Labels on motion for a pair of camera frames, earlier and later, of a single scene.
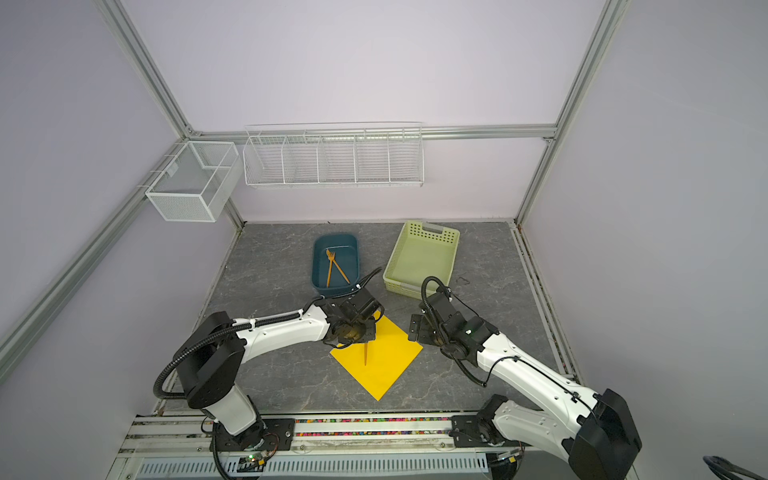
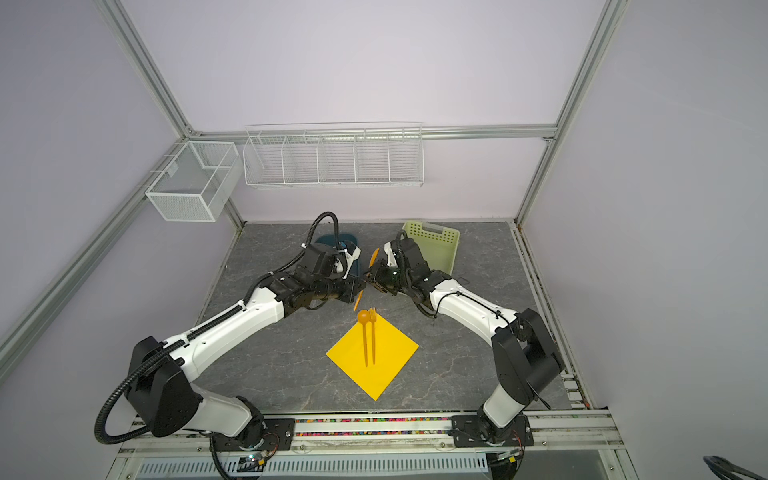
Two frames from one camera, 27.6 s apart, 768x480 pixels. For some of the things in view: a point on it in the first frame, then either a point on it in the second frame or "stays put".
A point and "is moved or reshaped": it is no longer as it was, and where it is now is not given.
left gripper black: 370,335 to 353,286
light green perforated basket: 422,249 stays put
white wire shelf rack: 339,154 stays put
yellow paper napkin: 378,363 stays put
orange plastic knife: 338,267 is moved or reshaped
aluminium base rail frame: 185,435 stays put
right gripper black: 423,335 to 379,275
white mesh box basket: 200,184 stays put
